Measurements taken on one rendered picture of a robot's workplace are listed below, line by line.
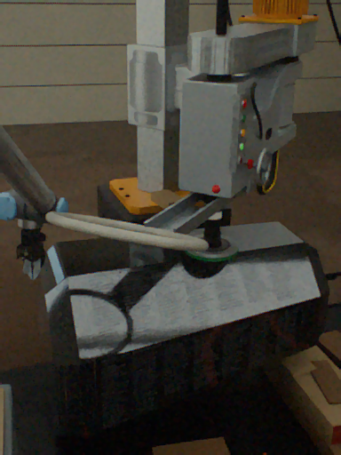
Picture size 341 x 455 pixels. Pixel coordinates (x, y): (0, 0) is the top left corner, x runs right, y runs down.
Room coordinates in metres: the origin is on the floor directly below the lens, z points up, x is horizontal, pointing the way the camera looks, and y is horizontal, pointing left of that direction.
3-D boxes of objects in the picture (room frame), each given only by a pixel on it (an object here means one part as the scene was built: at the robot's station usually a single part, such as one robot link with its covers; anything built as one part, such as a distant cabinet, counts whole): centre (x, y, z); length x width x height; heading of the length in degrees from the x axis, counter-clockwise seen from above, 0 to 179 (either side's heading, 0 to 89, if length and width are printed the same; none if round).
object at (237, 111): (2.17, -0.24, 1.38); 0.08 x 0.03 x 0.28; 153
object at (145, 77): (3.14, -0.11, 1.37); 0.74 x 0.34 x 0.25; 53
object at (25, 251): (2.00, 0.50, 1.01); 0.09 x 0.08 x 0.12; 171
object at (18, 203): (1.90, 0.51, 1.19); 0.12 x 0.12 x 0.09; 73
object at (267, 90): (2.62, -0.36, 1.31); 0.74 x 0.23 x 0.49; 153
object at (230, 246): (2.28, -0.17, 0.88); 0.21 x 0.21 x 0.01
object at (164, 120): (3.26, 0.05, 1.36); 0.35 x 0.35 x 0.41
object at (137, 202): (3.26, 0.05, 0.76); 0.49 x 0.49 x 0.05; 21
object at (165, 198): (3.01, 0.01, 0.81); 0.20 x 0.10 x 0.05; 29
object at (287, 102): (2.87, -0.47, 1.35); 0.19 x 0.19 x 0.20
